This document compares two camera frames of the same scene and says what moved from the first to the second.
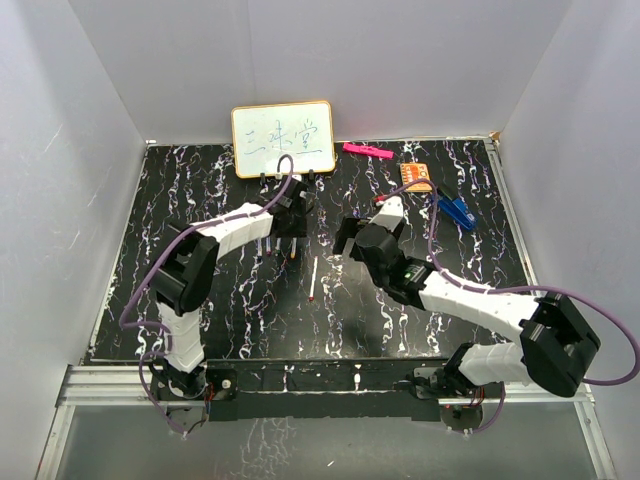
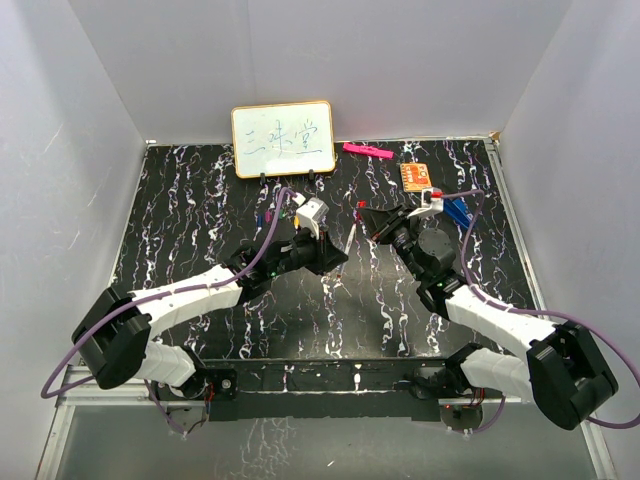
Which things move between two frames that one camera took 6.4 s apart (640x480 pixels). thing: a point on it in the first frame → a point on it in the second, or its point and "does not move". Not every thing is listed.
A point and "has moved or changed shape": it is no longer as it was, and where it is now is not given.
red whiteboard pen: (313, 279) has moved or changed shape
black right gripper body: (378, 278) → (403, 236)
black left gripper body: (297, 226) → (300, 256)
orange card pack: (410, 171) does not move
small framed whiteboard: (302, 130) does not move
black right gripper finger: (346, 231) → (378, 221)
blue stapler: (458, 210) does not move
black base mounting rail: (320, 389) does not move
